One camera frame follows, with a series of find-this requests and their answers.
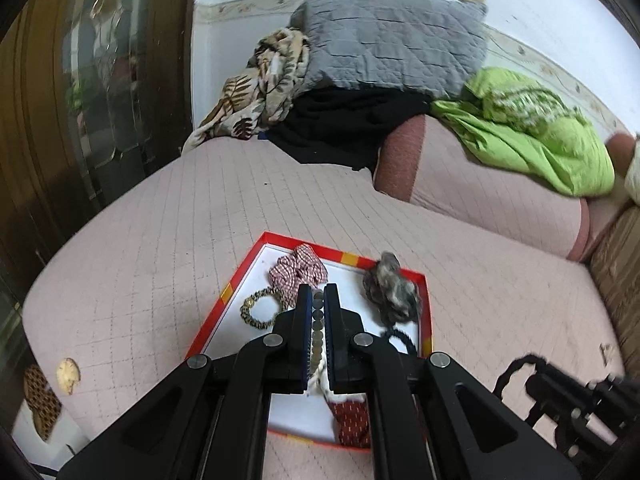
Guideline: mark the pink checked scrunchie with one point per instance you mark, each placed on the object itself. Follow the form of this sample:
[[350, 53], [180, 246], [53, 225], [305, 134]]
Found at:
[[290, 275]]

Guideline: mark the leaf printed cloth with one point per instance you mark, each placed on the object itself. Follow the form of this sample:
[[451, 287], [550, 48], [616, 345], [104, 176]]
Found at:
[[260, 85]]

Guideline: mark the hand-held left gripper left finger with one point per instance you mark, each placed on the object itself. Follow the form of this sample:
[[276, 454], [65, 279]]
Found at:
[[302, 340]]

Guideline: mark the tan round object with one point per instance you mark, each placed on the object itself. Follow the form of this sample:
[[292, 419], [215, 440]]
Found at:
[[67, 375]]

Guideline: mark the red polka dot scrunchie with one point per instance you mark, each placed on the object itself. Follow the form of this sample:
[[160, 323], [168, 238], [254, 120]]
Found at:
[[350, 420]]

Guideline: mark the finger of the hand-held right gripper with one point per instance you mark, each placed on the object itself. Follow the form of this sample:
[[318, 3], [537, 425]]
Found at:
[[555, 397], [560, 371]]

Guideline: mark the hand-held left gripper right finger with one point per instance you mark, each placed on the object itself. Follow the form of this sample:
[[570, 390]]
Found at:
[[334, 340]]

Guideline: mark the green cloth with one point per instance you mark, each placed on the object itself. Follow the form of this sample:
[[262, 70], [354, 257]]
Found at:
[[525, 135]]

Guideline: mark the grey patterned scrunchie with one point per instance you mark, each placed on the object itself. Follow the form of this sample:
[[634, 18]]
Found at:
[[392, 295]]

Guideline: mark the wooden glass-door cabinet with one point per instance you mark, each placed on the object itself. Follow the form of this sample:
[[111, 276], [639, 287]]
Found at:
[[40, 110]]

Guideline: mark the white scrunchie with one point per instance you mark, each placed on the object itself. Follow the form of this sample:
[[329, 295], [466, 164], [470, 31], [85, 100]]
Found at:
[[320, 385]]

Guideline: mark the grey quilted pillow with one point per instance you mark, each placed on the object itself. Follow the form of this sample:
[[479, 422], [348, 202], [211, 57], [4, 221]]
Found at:
[[390, 45]]

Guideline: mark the black cloth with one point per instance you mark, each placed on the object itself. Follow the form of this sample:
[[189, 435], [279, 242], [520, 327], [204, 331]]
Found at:
[[340, 120]]

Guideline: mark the red-edged white box tray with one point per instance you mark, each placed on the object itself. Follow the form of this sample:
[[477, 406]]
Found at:
[[345, 280]]

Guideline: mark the pink quilted bed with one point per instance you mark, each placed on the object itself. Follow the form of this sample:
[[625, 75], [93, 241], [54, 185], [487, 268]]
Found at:
[[150, 240]]

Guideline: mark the brown patterned cushion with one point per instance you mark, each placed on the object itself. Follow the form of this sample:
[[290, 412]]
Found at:
[[620, 270]]

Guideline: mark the black ruffled scrunchie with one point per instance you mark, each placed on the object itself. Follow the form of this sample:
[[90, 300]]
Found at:
[[502, 376]]

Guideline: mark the brown patterned slipper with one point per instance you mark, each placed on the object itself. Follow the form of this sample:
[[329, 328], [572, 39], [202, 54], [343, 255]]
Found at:
[[42, 400]]

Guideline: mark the pink bolster pillow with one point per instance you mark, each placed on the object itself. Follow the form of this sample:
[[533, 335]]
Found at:
[[475, 195]]

